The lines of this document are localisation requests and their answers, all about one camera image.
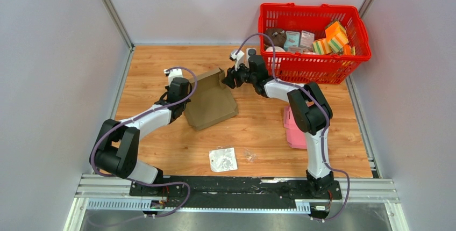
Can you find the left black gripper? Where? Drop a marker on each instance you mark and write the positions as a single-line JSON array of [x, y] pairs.
[[187, 101]]

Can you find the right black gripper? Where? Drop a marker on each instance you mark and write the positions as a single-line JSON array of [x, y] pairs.
[[229, 80]]

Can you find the brown cardboard box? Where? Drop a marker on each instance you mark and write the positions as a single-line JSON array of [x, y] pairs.
[[212, 102]]

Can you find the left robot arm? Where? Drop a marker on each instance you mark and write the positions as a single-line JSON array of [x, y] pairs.
[[115, 152]]

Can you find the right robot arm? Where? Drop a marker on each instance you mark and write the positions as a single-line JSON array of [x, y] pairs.
[[309, 108]]

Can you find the teal small box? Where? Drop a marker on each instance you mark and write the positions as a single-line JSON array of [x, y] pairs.
[[292, 40]]

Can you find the grey pink small box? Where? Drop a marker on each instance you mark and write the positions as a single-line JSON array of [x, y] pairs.
[[306, 40]]

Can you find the pink paper box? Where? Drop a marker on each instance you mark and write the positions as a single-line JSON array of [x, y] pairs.
[[295, 137]]

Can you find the white bottle black cap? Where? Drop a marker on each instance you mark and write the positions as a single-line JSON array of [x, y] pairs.
[[250, 52]]

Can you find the white round lid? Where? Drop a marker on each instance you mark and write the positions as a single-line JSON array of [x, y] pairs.
[[276, 49]]

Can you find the brown round item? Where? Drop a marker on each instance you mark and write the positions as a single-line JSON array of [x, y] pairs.
[[277, 37]]

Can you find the white plastic bag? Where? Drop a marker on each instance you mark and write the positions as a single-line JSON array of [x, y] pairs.
[[222, 160]]

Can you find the red plastic basket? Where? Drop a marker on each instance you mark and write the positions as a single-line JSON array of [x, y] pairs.
[[302, 68]]

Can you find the small clear screw bag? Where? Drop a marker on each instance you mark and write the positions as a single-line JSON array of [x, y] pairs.
[[249, 155]]

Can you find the striped sponge pack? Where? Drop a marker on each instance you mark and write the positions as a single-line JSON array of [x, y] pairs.
[[321, 47]]

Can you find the orange green sponge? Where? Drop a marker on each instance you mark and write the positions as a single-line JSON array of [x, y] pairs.
[[336, 36]]

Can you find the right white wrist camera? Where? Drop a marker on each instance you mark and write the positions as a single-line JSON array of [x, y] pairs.
[[237, 56]]

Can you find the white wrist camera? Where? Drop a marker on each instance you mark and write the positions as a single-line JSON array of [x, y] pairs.
[[237, 56], [172, 74]]

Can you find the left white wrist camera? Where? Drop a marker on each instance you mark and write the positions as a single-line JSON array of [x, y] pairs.
[[172, 74]]

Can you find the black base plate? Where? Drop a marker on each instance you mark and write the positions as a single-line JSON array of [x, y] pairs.
[[250, 193]]

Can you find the aluminium frame rail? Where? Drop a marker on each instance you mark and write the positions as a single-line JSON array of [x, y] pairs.
[[107, 193]]

